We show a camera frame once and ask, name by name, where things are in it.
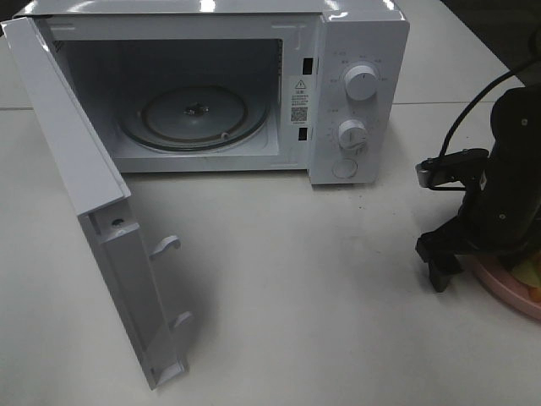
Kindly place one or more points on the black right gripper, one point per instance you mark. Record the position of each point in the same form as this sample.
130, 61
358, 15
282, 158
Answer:
499, 213

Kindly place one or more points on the pink round plate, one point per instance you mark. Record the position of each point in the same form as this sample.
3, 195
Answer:
501, 284

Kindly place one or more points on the toast sandwich with filling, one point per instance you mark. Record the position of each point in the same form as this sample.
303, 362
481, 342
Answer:
527, 272

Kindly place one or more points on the round white door button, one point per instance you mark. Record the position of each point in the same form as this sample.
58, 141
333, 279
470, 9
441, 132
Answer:
345, 168

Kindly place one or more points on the white microwave door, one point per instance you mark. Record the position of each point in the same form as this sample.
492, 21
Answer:
99, 197

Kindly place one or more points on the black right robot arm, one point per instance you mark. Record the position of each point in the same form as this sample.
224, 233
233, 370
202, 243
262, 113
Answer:
514, 121

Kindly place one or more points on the lower white timer knob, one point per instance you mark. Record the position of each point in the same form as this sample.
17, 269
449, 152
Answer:
352, 135

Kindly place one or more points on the upper white power knob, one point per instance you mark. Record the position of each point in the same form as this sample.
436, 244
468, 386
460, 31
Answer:
361, 81

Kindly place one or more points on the white microwave oven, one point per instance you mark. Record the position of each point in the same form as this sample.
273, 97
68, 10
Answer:
117, 52

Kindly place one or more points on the white warning label sticker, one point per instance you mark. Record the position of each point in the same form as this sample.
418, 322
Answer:
299, 97

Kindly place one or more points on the glass microwave turntable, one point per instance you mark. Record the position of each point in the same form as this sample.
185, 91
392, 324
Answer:
195, 118

